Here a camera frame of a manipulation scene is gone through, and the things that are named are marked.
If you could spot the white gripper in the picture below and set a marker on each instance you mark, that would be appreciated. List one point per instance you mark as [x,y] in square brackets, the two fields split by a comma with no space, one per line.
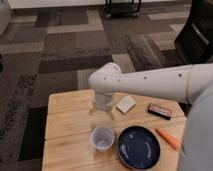
[103,102]

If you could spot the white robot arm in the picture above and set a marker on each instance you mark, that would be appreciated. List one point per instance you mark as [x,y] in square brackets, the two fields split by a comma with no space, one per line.
[190,84]

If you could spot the dark blue ceramic bowl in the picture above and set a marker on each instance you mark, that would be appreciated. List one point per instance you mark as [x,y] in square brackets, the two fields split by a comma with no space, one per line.
[138,148]

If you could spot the white paper cup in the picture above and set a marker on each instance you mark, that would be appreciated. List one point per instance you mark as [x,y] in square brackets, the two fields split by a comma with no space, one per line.
[102,138]

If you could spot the beige sponge block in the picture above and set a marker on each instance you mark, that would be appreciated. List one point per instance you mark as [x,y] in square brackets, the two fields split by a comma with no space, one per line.
[125,104]

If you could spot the black red snack bar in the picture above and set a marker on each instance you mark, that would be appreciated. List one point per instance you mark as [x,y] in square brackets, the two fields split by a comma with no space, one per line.
[159,111]

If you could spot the orange carrot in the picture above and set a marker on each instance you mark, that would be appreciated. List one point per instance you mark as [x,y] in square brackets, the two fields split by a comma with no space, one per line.
[172,141]

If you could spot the black rolling cart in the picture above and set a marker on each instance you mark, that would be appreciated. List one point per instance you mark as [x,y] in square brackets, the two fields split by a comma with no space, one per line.
[130,7]

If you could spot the black office chair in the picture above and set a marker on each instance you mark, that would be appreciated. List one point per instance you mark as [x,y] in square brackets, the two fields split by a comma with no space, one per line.
[194,43]

